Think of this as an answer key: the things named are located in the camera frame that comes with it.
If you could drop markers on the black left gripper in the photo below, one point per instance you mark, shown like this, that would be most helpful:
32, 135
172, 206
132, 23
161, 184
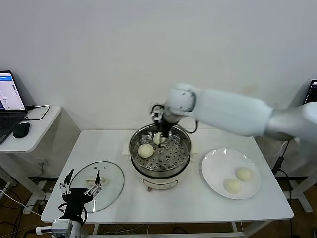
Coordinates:
75, 200

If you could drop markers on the black computer mouse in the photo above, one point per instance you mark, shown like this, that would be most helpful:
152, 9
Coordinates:
21, 130

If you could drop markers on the laptop with white screen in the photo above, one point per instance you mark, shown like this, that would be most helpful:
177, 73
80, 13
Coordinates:
10, 91

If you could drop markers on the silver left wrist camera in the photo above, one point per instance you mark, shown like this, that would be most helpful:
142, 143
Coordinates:
60, 225

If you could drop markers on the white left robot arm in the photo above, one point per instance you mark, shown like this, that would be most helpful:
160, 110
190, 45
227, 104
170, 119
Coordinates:
75, 230

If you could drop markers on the white steamed baozi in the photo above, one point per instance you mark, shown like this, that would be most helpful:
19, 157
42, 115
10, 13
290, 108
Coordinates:
244, 174
156, 139
145, 150
232, 185

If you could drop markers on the white table leg frame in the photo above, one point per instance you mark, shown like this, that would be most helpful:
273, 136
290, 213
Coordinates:
173, 235

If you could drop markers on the laptop with dark screen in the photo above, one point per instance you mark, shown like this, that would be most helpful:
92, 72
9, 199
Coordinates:
312, 91

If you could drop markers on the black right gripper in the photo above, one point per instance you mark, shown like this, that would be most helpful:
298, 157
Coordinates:
166, 125

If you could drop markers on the white electric cooker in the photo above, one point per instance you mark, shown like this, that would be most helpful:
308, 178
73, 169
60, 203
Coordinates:
161, 183

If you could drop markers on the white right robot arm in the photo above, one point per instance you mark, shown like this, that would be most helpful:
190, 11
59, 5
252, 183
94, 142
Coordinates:
235, 111

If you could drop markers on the white side table with mouse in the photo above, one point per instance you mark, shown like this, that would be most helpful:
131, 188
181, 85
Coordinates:
42, 129

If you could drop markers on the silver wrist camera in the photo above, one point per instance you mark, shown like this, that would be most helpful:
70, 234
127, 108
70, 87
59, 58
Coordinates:
156, 115
60, 225

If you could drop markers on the white wall socket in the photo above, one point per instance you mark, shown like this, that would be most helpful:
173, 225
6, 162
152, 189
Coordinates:
42, 162

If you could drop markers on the stainless steel steamer basket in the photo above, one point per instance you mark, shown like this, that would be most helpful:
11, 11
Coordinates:
173, 158

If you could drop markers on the round glass pot lid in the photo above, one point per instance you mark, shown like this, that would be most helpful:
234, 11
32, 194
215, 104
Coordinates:
111, 178

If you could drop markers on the round white plate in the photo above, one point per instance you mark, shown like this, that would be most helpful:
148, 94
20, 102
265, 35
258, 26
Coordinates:
223, 158

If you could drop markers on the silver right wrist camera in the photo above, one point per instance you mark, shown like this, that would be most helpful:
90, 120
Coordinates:
156, 115

